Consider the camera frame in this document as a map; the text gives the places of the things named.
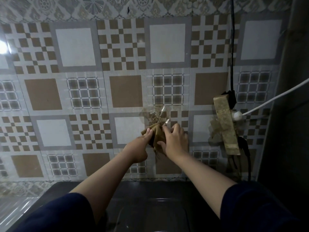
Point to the black glass-top stove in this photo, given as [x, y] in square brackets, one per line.
[149, 207]

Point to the crumpled clear plastic wrap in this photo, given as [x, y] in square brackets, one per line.
[154, 114]

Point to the person's left forearm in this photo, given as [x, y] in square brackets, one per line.
[106, 181]

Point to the person's left fingers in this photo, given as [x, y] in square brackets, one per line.
[147, 134]

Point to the dark blue left sleeve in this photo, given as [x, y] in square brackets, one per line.
[60, 215]

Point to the person's right forearm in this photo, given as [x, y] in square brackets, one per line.
[202, 178]

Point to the dark blue sleeve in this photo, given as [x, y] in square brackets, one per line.
[258, 207]
[60, 215]

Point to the person's right hand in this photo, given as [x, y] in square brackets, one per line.
[176, 144]

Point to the person's left hand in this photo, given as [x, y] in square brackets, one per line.
[137, 148]

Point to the yellowed clear adhesive tape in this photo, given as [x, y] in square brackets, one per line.
[216, 132]

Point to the person's right thumb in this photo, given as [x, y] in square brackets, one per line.
[161, 146]

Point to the dark tall cabinet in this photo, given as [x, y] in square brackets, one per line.
[287, 118]

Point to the yellowed beige power strip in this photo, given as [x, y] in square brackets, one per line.
[227, 128]

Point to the person's right middle finger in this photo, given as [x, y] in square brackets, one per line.
[176, 129]

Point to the brown cleaning cloth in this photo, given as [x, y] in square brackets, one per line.
[157, 135]

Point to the dark blue right sleeve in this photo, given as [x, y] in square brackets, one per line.
[258, 207]

